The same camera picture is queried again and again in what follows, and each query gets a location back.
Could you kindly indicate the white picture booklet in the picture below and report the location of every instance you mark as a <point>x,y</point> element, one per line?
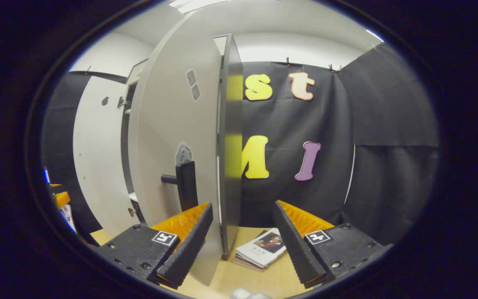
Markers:
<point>262,249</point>

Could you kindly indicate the white cabinet door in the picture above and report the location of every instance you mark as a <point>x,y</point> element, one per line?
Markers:
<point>98,158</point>
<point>172,116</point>

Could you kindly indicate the large ceiling light panel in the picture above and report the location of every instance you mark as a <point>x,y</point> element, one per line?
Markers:
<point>193,4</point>

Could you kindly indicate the white cabinet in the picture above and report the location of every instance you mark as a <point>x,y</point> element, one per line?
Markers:
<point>230,124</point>

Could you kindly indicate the metal door hinge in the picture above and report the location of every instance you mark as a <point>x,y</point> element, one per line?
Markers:
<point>132,211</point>
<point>123,102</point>

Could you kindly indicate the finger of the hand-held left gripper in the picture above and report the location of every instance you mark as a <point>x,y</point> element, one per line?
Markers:
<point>62,199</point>

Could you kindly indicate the small ceiling light panel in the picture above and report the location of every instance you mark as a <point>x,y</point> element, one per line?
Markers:
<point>375,35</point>

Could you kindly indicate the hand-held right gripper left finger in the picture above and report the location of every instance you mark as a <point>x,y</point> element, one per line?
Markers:
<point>189,249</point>

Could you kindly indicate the black backdrop cloth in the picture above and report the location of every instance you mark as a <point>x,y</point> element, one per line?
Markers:
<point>388,174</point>

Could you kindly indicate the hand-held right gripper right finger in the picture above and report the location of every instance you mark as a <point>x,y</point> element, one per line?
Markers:
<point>295,245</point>

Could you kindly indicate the brown book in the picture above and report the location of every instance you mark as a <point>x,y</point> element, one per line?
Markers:
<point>247,265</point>

